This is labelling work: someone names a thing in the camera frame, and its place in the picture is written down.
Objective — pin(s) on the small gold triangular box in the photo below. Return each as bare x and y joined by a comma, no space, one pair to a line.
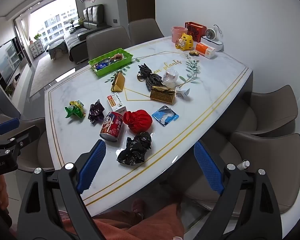
118,82

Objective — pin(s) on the blue plastic packet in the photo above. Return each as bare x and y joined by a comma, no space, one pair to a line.
165,116

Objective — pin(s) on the brown wooden door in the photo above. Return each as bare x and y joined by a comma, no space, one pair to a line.
140,0

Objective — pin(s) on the blue round packet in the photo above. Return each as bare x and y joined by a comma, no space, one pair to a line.
101,65

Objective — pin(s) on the white desk fan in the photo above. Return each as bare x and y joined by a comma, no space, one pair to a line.
210,33

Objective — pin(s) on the person's red shorts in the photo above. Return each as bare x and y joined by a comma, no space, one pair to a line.
140,227

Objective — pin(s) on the potted green plant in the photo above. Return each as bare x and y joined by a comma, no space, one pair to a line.
37,36

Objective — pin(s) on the white paper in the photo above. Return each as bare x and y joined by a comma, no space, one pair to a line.
183,93

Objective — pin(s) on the round covered coffee table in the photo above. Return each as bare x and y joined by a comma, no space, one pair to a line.
56,48

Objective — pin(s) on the red gift box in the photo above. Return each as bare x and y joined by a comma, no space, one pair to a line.
196,31

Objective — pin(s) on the red drink can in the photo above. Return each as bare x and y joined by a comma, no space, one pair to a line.
111,127

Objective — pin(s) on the black shredded paper bundle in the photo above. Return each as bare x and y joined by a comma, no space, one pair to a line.
150,78

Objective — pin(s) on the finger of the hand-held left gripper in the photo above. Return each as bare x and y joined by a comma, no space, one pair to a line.
27,135
7,126

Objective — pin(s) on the white box with blue rim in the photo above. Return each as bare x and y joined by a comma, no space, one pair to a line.
215,45

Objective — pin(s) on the white drawer unit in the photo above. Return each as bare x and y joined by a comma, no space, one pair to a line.
37,48

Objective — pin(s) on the gold patterned gift box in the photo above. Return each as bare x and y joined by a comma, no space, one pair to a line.
161,96

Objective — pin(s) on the orange snack packet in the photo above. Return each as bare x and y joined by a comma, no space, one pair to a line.
117,57

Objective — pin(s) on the clear plastic bag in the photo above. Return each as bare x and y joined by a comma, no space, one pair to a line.
170,77

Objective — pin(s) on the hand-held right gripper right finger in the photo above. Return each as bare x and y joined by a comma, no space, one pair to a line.
210,167

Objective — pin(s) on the person's left hand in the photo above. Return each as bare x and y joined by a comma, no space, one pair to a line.
2,195

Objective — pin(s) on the white tv cabinet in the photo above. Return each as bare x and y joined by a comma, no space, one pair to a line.
22,80

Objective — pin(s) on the yellow tiger toy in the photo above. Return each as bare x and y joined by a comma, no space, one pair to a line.
186,42

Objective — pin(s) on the beige rug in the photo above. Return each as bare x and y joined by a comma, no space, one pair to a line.
47,77

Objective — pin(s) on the black plastic bag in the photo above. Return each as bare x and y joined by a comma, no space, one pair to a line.
135,150

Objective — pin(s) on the dark grey sofa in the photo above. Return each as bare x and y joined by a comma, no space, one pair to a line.
90,22

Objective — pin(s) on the green plastic tray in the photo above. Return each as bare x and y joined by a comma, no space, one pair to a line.
115,66

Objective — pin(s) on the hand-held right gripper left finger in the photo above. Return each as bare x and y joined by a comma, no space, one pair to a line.
92,165

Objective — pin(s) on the green wrapper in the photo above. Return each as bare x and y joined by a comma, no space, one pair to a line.
73,110

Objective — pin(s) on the orange white carton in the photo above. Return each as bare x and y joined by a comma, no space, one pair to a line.
202,48

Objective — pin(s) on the dark purple wrapper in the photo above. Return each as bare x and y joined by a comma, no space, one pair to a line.
95,112

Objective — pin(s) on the white medicine box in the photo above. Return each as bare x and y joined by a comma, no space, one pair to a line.
115,101

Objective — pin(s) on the wall television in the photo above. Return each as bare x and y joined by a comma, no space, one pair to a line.
5,60

